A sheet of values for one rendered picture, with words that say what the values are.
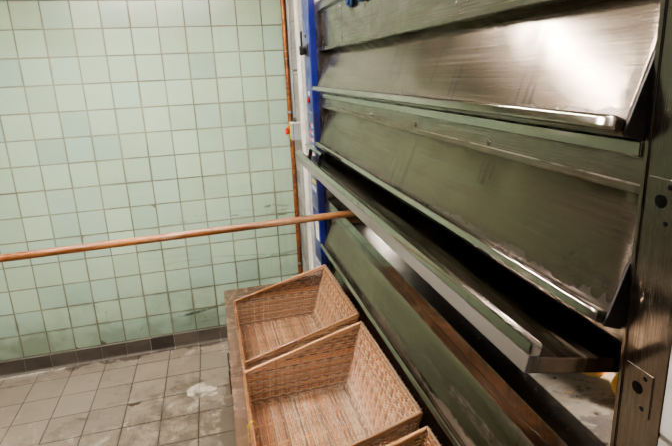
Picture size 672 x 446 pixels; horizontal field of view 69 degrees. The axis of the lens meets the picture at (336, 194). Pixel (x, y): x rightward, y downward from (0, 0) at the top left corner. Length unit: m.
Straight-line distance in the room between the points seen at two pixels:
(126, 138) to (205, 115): 0.49
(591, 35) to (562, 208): 0.27
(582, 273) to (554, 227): 0.10
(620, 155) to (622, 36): 0.16
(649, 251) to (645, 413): 0.22
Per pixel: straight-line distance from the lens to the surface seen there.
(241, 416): 2.00
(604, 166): 0.77
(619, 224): 0.78
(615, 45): 0.77
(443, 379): 1.39
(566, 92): 0.80
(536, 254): 0.88
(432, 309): 1.35
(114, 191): 3.32
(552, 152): 0.85
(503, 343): 0.77
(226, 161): 3.23
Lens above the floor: 1.80
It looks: 14 degrees down
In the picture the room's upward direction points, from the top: 3 degrees counter-clockwise
